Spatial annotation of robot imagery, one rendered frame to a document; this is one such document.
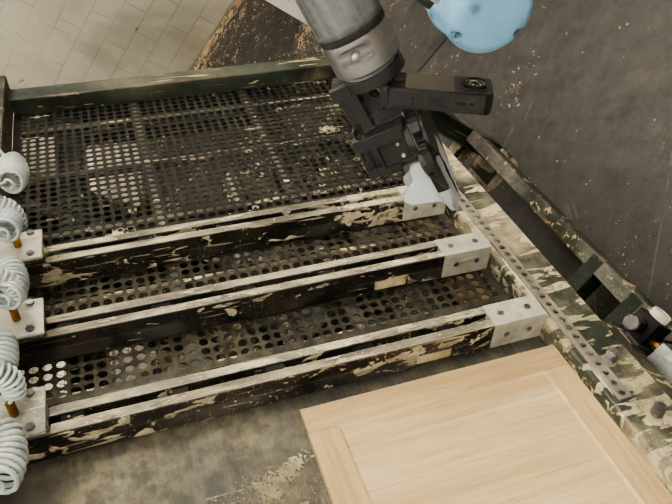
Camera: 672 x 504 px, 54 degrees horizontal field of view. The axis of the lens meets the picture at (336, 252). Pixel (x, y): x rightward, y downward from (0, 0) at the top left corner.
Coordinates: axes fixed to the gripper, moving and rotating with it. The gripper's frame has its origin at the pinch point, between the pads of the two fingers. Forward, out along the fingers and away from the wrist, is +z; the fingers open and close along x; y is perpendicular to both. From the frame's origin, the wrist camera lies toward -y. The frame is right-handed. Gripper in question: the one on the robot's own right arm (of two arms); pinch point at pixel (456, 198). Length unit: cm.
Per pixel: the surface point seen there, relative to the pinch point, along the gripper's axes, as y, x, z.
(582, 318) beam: -5, -38, 66
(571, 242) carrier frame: -3, -118, 111
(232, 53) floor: 216, -454, 90
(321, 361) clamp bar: 41, -17, 37
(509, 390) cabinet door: 12, -19, 60
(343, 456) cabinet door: 39, 0, 44
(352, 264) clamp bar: 39, -47, 39
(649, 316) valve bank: -18, -39, 71
